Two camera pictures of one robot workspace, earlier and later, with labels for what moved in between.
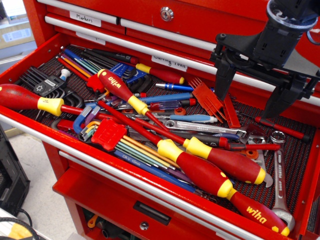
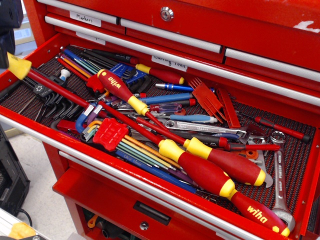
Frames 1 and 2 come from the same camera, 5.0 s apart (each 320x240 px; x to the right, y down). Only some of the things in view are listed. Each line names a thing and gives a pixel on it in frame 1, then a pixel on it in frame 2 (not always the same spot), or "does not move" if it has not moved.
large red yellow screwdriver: x=19 y=94 -> x=21 y=68
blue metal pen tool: x=173 y=87 does not move
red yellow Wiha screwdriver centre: x=115 y=84 does not move
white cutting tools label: x=168 y=63 does not move
